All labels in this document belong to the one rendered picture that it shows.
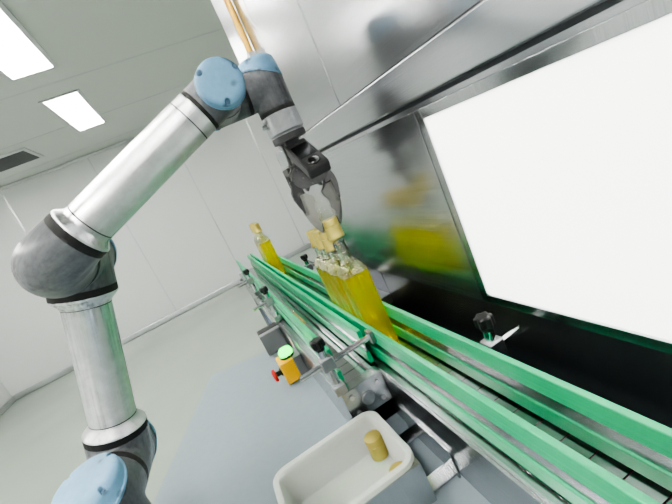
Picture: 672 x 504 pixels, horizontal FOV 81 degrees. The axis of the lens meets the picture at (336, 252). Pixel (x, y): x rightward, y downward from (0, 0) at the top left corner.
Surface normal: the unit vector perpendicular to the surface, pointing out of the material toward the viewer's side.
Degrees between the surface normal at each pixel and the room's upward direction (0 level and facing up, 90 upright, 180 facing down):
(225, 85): 91
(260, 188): 90
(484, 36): 90
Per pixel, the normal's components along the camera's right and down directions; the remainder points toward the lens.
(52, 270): 0.21, 0.54
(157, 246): 0.34, 0.08
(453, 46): -0.85, 0.45
